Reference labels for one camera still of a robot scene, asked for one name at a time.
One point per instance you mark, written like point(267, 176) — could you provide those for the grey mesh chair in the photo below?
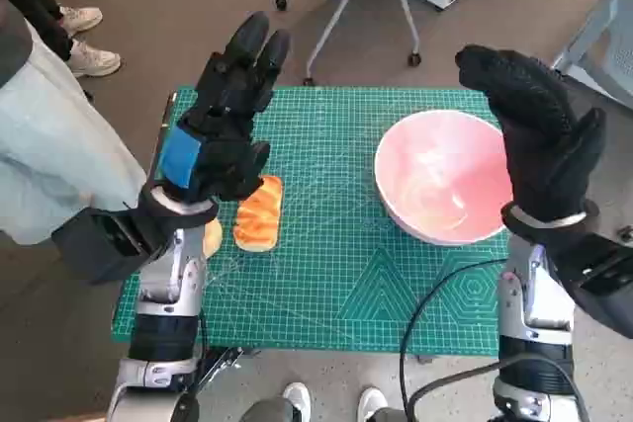
point(608, 36)

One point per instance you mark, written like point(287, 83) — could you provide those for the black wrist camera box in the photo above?
point(603, 288)
point(99, 249)

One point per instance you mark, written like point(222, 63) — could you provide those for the green cutting mat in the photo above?
point(321, 244)

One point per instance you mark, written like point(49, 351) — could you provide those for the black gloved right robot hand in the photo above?
point(539, 145)

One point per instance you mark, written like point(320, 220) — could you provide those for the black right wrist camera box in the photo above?
point(603, 288)

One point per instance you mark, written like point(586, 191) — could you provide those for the black chair caster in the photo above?
point(625, 235)

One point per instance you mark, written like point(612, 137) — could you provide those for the pink bowl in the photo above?
point(435, 180)

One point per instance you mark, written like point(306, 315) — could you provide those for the round toy bread bun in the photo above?
point(212, 239)

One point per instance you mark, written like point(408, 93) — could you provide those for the black metal table rail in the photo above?
point(222, 362)

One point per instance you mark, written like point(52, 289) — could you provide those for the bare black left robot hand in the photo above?
point(217, 155)

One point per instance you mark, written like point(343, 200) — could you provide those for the white shoe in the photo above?
point(297, 397)
point(371, 399)

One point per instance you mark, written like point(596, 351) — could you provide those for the person in light clothing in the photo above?
point(49, 145)

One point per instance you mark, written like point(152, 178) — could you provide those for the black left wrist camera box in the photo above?
point(99, 249)

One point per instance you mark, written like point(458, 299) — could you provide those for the long toy bread loaf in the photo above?
point(259, 224)

